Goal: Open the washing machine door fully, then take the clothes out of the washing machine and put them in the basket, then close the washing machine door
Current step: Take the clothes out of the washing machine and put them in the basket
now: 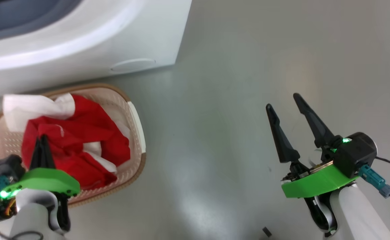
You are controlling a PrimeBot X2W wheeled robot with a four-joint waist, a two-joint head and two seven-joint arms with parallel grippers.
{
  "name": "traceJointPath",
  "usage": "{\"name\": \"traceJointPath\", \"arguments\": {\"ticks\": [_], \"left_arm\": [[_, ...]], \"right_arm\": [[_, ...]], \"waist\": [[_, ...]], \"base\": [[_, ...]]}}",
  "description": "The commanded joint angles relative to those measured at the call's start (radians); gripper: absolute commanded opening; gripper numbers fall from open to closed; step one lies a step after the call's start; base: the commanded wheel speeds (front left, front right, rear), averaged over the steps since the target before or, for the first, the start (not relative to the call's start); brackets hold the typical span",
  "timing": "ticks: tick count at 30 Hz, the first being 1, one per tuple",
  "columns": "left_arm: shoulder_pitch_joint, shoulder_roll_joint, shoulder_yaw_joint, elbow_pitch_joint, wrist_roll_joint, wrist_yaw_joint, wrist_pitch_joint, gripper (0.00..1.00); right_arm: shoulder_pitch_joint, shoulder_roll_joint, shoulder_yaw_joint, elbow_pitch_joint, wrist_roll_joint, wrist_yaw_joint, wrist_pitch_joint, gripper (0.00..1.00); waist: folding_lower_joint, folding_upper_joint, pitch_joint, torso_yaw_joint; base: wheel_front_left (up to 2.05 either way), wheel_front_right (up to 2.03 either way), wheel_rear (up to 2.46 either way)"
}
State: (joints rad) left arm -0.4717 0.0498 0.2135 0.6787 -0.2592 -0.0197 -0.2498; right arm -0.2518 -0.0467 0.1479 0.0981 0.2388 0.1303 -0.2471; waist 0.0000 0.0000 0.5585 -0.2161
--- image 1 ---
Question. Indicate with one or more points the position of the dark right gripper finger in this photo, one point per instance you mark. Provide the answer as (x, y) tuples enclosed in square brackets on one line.
[(315, 123), (281, 136)]

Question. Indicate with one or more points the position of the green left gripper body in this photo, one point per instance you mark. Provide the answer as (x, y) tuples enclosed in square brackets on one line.
[(44, 181)]

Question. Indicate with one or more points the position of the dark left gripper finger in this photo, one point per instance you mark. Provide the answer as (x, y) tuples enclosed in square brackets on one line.
[(49, 155), (36, 155)]

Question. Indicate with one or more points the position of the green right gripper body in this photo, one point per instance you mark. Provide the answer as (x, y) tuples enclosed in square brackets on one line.
[(318, 181)]

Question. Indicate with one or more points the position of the red and white garment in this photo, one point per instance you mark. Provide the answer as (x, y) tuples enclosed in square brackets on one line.
[(81, 133)]

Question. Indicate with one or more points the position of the cream laundry basket brown rim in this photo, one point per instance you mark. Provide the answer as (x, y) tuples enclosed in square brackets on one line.
[(136, 150)]

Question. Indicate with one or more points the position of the white front-load washing machine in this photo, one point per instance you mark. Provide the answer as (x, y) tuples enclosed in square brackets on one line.
[(81, 56)]

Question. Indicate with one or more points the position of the grey rubber door gasket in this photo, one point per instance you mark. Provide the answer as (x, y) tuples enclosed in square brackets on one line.
[(21, 16)]

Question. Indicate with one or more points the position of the small dark floor object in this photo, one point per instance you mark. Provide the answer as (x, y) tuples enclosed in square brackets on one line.
[(267, 231)]

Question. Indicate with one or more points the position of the round white filter cover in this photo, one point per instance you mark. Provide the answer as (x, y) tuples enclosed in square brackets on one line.
[(133, 65)]

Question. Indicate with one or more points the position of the teal left camera connector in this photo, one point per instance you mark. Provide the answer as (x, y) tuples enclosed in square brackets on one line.
[(0, 184)]

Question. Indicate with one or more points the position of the teal camera connector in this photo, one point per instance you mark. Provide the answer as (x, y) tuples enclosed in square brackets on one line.
[(376, 181), (0, 184)]

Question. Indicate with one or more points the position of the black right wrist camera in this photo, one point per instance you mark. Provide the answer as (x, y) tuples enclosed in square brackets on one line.
[(356, 153)]

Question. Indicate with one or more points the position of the teal right camera connector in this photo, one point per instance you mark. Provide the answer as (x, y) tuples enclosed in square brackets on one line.
[(376, 181)]

